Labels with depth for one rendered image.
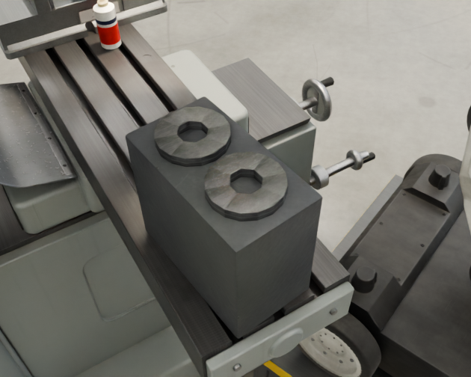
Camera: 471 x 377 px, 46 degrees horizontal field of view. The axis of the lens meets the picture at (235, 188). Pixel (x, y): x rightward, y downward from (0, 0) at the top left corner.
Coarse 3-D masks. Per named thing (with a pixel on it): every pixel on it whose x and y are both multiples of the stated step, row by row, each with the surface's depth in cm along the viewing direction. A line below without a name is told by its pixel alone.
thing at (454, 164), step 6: (426, 156) 141; (432, 156) 140; (438, 156) 139; (444, 156) 138; (450, 156) 138; (414, 162) 144; (420, 162) 140; (438, 162) 137; (444, 162) 136; (450, 162) 136; (456, 162) 136; (450, 168) 135; (456, 168) 135
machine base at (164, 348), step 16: (160, 336) 150; (176, 336) 150; (128, 352) 147; (144, 352) 147; (160, 352) 147; (176, 352) 147; (96, 368) 144; (112, 368) 144; (128, 368) 144; (144, 368) 144; (160, 368) 144; (176, 368) 144; (192, 368) 147
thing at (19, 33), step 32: (0, 0) 111; (32, 0) 106; (64, 0) 110; (96, 0) 112; (128, 0) 115; (160, 0) 119; (0, 32) 106; (32, 32) 109; (64, 32) 112; (96, 32) 115
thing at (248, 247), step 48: (144, 144) 65; (192, 144) 63; (240, 144) 65; (144, 192) 71; (192, 192) 60; (240, 192) 60; (288, 192) 60; (192, 240) 64; (240, 240) 56; (288, 240) 61; (240, 288) 60; (288, 288) 69; (240, 336) 68
